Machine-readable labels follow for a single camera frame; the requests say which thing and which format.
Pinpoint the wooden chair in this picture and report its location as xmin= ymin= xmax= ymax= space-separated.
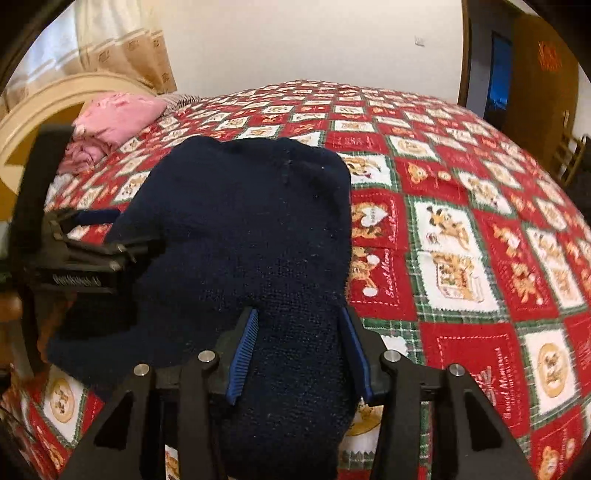
xmin=551 ymin=134 xmax=591 ymax=186

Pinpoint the brown wooden door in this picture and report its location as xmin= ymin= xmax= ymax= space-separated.
xmin=457 ymin=0 xmax=583 ymax=185

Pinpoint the cream wooden headboard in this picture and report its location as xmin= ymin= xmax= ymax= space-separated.
xmin=0 ymin=71 xmax=158 ymax=222

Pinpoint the striped pillow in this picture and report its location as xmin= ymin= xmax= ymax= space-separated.
xmin=164 ymin=92 xmax=202 ymax=112

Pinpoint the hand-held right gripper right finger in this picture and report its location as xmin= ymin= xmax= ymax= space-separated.
xmin=339 ymin=305 xmax=536 ymax=480

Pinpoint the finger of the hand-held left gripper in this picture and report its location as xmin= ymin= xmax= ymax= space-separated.
xmin=62 ymin=235 xmax=163 ymax=276
xmin=48 ymin=208 xmax=124 ymax=241

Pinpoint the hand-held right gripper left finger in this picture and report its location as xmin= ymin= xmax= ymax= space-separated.
xmin=60 ymin=308 xmax=260 ymax=480

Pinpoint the pink folded quilt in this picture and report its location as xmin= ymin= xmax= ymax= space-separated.
xmin=58 ymin=91 xmax=168 ymax=174

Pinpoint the red printed bed blanket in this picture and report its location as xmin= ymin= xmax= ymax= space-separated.
xmin=9 ymin=79 xmax=591 ymax=480

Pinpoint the beige patterned curtain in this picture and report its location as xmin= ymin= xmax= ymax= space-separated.
xmin=9 ymin=0 xmax=178 ymax=102

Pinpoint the navy striped knit sweater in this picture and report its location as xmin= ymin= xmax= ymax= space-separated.
xmin=46 ymin=136 xmax=354 ymax=480

